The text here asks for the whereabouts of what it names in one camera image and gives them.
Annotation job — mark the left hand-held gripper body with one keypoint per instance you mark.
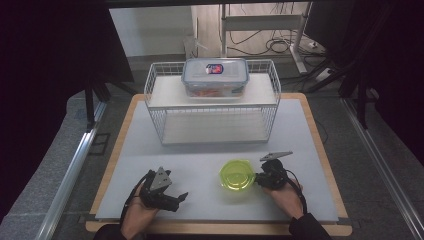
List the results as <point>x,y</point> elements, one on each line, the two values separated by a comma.
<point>159,186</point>

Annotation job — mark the person's right hand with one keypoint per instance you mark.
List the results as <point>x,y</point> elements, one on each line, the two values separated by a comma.
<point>286,200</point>

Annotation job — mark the green plastic bowl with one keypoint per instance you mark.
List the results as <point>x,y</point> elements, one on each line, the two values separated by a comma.
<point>237,175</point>

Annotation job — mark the white metal desk frame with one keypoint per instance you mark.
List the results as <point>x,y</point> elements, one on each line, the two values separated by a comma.
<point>263,22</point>

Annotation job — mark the grey table mat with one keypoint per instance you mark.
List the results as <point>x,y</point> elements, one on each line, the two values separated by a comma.
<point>200,160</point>

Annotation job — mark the orange food pieces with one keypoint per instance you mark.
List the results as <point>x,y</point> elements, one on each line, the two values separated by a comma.
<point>208,93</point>

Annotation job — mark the black floor plate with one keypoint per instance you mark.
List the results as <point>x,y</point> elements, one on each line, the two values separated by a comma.
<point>99,144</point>

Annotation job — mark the person's left hand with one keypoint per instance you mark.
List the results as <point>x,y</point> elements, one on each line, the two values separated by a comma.
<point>138,218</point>

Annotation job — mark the black metal stand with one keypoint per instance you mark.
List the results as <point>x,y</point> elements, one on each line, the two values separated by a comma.
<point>361,86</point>

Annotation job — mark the clear plastic food container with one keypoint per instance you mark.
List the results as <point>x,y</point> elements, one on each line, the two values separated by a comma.
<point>215,75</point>

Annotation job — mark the black curtain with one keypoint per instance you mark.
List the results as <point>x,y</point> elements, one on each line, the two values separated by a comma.
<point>43,66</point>
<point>393,60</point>

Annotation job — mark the white power strip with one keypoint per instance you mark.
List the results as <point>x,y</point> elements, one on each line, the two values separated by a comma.
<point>322,75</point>

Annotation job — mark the black tripod stand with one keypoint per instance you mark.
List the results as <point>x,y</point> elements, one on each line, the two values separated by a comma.
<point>90,100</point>

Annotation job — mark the aluminium rail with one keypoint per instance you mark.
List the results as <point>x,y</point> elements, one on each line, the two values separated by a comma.
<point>383,160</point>
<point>71,173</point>

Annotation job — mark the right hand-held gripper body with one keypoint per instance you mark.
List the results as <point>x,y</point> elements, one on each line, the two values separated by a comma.
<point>275,175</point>

